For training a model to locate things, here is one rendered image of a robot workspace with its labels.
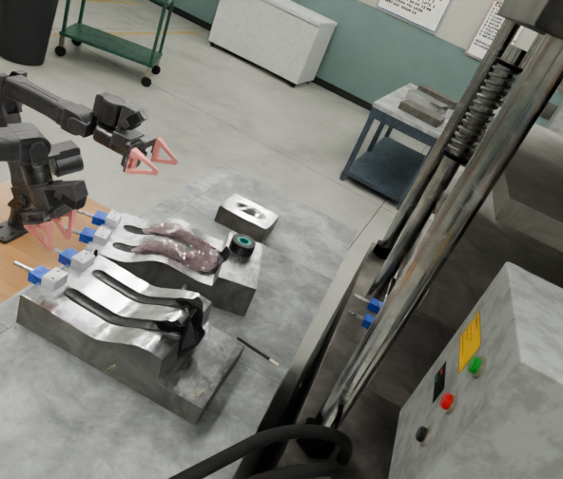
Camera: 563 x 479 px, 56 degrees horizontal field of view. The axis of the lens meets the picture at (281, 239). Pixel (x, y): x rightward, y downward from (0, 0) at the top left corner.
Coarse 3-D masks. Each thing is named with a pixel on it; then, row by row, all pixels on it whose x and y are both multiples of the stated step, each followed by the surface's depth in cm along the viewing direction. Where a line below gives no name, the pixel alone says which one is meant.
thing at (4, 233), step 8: (16, 216) 152; (48, 216) 165; (0, 224) 153; (8, 224) 154; (16, 224) 154; (0, 232) 151; (8, 232) 152; (16, 232) 153; (24, 232) 154; (0, 240) 148; (8, 240) 149
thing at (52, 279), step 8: (16, 264) 130; (24, 264) 131; (32, 272) 128; (40, 272) 129; (48, 272) 130; (56, 272) 129; (64, 272) 130; (32, 280) 129; (40, 280) 128; (48, 280) 127; (56, 280) 127; (64, 280) 130; (48, 288) 128; (56, 288) 128
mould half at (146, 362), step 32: (32, 288) 126; (64, 288) 130; (96, 288) 134; (160, 288) 143; (32, 320) 125; (64, 320) 122; (96, 320) 126; (96, 352) 122; (128, 352) 119; (160, 352) 118; (192, 352) 132; (224, 352) 136; (128, 384) 123; (160, 384) 120; (192, 384) 123; (192, 416) 121
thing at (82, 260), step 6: (60, 252) 140; (66, 252) 139; (72, 252) 140; (78, 252) 141; (84, 252) 139; (60, 258) 138; (66, 258) 137; (72, 258) 136; (78, 258) 137; (84, 258) 138; (90, 258) 138; (66, 264) 138; (72, 264) 137; (78, 264) 136; (84, 264) 136; (90, 264) 140; (78, 270) 137; (84, 270) 138
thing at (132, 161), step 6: (132, 150) 127; (138, 150) 129; (126, 156) 128; (132, 156) 128; (138, 156) 128; (144, 156) 129; (126, 162) 129; (132, 162) 130; (138, 162) 135; (144, 162) 129; (150, 162) 129; (126, 168) 130; (132, 168) 130; (156, 168) 129; (144, 174) 131; (150, 174) 130; (156, 174) 130
